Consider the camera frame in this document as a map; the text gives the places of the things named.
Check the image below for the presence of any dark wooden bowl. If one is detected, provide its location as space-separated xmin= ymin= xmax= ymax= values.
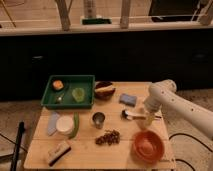
xmin=95 ymin=81 xmax=116 ymax=100

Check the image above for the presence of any green leafy vegetable toy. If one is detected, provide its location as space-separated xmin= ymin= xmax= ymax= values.
xmin=72 ymin=88 xmax=85 ymax=103

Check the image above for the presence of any green box on shelf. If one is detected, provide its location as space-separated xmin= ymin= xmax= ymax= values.
xmin=82 ymin=18 xmax=112 ymax=25

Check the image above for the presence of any orange fruit toy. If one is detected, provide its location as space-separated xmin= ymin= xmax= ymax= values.
xmin=52 ymin=80 xmax=64 ymax=91

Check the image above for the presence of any black cable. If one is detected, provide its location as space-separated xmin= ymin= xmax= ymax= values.
xmin=168 ymin=132 xmax=213 ymax=171

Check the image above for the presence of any small metal cup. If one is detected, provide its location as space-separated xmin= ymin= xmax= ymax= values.
xmin=92 ymin=112 xmax=105 ymax=129

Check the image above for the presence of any light blue cloth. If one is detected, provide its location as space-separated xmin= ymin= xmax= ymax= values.
xmin=47 ymin=112 xmax=60 ymax=136

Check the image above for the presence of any green chili pepper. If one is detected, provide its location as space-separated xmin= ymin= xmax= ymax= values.
xmin=69 ymin=113 xmax=79 ymax=139

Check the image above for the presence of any white handled dish brush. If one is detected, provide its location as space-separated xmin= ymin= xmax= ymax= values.
xmin=121 ymin=110 xmax=148 ymax=120

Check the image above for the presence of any white paper cup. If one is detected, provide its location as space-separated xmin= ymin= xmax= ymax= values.
xmin=56 ymin=116 xmax=74 ymax=135

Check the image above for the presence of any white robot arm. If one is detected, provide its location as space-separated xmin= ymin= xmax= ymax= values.
xmin=143 ymin=80 xmax=213 ymax=141

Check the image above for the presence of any wooden scrub brush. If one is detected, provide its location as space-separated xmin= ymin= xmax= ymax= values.
xmin=47 ymin=141 xmax=71 ymax=166

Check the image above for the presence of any black pole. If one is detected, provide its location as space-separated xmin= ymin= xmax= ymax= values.
xmin=10 ymin=122 xmax=25 ymax=171

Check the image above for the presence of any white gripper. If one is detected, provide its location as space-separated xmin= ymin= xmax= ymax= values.
xmin=137 ymin=108 xmax=155 ymax=130

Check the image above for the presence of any banana in bowl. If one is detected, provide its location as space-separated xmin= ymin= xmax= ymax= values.
xmin=95 ymin=85 xmax=115 ymax=93

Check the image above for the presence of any green plastic tray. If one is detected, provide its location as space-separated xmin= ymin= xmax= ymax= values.
xmin=41 ymin=75 xmax=95 ymax=109

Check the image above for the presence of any bunch of dark grapes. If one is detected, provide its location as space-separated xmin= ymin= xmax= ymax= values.
xmin=95 ymin=130 xmax=120 ymax=145

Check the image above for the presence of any small spoon in tray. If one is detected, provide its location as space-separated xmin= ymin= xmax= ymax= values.
xmin=55 ymin=93 xmax=64 ymax=104

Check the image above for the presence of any orange plastic bowl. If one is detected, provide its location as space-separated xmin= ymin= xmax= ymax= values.
xmin=132 ymin=131 xmax=165 ymax=164

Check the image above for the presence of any blue sponge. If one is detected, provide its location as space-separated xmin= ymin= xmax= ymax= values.
xmin=119 ymin=94 xmax=137 ymax=106

